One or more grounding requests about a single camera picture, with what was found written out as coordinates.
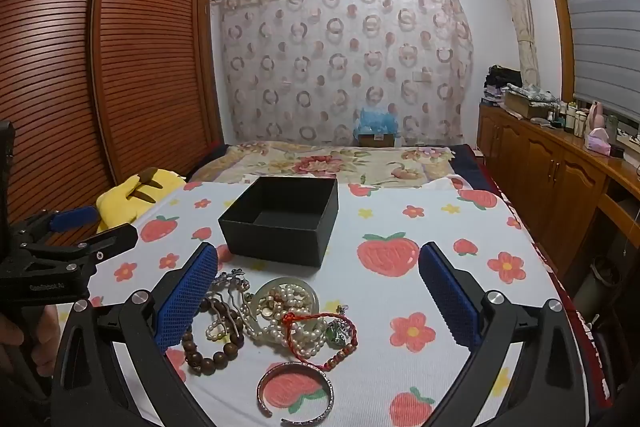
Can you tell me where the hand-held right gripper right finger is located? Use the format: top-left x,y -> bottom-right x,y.
417,241 -> 608,427

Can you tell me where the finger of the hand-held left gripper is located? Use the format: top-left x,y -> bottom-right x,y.
15,205 -> 99,253
20,223 -> 139,278

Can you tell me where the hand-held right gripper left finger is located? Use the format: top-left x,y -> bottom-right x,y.
50,241 -> 221,427

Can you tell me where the brown wooden bead bracelet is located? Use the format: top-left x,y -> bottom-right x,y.
184,296 -> 247,370

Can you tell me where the black cardboard box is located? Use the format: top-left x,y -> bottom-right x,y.
218,176 -> 340,269

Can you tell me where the red string bracelet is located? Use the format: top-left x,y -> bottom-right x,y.
281,310 -> 359,372

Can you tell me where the silver bangle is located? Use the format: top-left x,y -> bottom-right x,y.
256,362 -> 335,423

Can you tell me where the pale green jade bangle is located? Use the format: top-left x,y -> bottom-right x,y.
256,277 -> 321,333

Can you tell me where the white pearl necklace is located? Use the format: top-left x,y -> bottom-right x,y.
239,283 -> 337,358

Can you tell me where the person's left hand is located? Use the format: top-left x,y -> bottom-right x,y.
0,306 -> 59,378

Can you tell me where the yellow plush toy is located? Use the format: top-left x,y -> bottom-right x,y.
95,167 -> 187,233

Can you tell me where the silver ornate hairpin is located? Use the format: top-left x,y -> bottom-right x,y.
210,270 -> 253,323

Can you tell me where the strawberry print blanket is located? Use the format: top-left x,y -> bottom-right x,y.
50,177 -> 608,427

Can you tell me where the wooden low cabinet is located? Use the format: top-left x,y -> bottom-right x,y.
475,99 -> 640,288

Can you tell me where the wooden louvered wardrobe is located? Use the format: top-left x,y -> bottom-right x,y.
0,0 -> 226,258

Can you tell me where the small cardboard box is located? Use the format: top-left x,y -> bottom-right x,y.
357,133 -> 396,148

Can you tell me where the floral bed sheet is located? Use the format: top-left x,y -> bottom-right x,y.
192,141 -> 493,198

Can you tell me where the blue plastic bag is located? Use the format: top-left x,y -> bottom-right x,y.
356,107 -> 401,138

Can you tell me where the box with striped cloth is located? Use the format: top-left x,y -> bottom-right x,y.
502,83 -> 557,120

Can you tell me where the pink tissue box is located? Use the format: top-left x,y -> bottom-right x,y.
585,129 -> 612,156

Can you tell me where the dark clothes pile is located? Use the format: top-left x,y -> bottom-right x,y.
486,64 -> 524,90

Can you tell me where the circle print curtain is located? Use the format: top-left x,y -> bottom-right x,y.
212,0 -> 473,148

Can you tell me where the tied beige window curtain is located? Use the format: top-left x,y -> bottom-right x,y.
487,0 -> 543,90

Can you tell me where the grey window blind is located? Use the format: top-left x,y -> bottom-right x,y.
542,0 -> 640,112

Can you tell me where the small white pearl bracelet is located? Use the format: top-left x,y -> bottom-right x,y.
205,302 -> 245,343

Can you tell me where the wooden window frame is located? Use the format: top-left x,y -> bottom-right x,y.
531,0 -> 581,108

